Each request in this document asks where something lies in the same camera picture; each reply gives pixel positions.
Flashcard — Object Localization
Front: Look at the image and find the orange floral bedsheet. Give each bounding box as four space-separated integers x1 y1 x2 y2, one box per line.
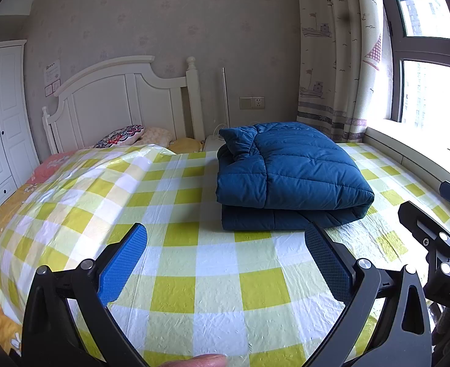
0 149 80 354

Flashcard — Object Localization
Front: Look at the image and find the cream pink pillow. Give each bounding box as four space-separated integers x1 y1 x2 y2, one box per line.
135 127 175 146

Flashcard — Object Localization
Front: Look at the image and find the white wooden headboard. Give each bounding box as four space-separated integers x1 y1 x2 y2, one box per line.
42 55 204 154

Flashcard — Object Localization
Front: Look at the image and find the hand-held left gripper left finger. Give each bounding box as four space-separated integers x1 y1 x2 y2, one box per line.
20 222 149 367

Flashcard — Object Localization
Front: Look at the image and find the white wardrobe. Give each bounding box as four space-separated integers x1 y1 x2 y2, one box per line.
0 40 40 222

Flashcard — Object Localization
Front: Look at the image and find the paper wall notice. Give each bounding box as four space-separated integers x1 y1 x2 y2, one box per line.
43 59 62 96

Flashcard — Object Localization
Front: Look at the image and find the white bedside unit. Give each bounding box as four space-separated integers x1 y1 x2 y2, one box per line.
203 134 226 153

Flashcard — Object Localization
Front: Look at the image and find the dark-framed window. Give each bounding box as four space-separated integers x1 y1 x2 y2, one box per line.
378 0 450 154

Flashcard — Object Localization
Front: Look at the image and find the yellow pillow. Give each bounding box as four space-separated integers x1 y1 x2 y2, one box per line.
167 138 203 154

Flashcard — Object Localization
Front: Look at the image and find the blue quilted jacket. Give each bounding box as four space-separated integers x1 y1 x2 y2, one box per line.
215 121 375 232

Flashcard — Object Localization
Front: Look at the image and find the wall socket panel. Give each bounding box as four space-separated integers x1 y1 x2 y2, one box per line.
239 96 265 109

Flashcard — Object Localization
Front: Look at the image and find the yellow checked plastic sheet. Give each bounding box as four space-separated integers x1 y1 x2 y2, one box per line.
0 142 450 367

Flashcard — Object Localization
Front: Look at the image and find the cream boat-print curtain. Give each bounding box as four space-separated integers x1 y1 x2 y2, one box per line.
296 0 394 144

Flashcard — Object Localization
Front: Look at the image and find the cream window ledge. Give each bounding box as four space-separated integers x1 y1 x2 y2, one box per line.
363 125 450 207

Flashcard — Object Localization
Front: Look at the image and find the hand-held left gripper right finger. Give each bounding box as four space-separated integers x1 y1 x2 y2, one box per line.
303 222 432 367

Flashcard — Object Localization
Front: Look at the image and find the colourful patterned pillow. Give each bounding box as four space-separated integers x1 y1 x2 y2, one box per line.
94 124 145 149

